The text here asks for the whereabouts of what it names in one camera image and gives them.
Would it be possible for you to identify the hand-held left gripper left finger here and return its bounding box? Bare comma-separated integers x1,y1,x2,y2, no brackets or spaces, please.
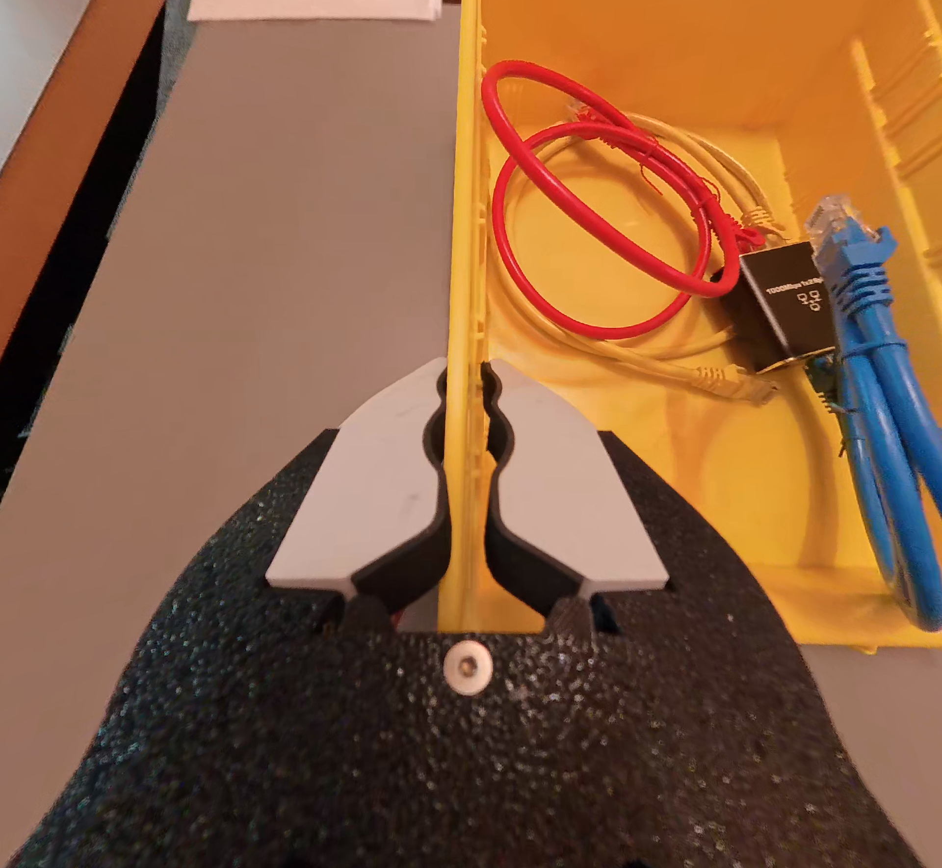
263,357,451,615

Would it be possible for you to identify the blue ethernet cable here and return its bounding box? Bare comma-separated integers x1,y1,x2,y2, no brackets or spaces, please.
802,193,942,635

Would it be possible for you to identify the yellow cable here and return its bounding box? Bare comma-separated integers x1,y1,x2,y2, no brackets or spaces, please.
486,103,783,407

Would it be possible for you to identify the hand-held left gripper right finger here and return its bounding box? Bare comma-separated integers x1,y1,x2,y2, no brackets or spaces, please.
480,359,671,619

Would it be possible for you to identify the black ethernet splitter box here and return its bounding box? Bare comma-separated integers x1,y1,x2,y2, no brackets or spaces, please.
708,242,841,377

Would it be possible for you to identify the red ethernet cable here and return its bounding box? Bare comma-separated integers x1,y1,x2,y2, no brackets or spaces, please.
480,60,768,341

